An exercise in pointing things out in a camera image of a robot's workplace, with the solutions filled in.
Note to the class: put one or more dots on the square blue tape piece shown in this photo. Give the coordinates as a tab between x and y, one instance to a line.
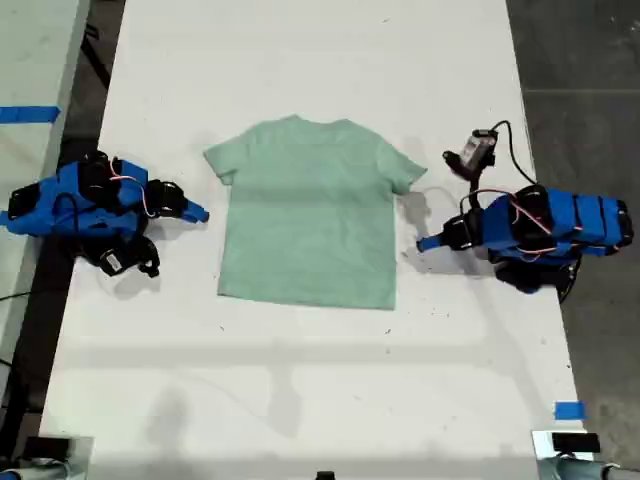
570	410

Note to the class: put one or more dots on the black camera box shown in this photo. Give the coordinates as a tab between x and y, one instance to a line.
475	147
117	260

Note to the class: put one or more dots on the black camera stalk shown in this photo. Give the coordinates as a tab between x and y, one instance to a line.
477	181

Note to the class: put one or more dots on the black stand leg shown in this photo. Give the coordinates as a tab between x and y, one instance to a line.
97	55

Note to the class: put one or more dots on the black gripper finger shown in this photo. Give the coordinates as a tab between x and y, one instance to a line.
436	248

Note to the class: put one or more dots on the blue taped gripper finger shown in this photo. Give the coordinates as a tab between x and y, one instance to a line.
194	206
192	217
432	240

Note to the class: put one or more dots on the pale green T-shirt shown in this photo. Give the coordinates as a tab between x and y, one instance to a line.
310	215

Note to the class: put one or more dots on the long blue tape strip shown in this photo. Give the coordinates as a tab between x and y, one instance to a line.
27	114

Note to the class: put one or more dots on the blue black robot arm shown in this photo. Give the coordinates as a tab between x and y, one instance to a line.
50	200
565	215

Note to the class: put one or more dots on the grey metal plate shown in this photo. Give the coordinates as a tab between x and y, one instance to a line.
541	445
80	457

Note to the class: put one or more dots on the small black box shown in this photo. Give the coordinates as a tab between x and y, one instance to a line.
575	442
47	446

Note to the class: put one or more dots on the pale side table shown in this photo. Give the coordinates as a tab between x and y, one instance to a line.
30	60

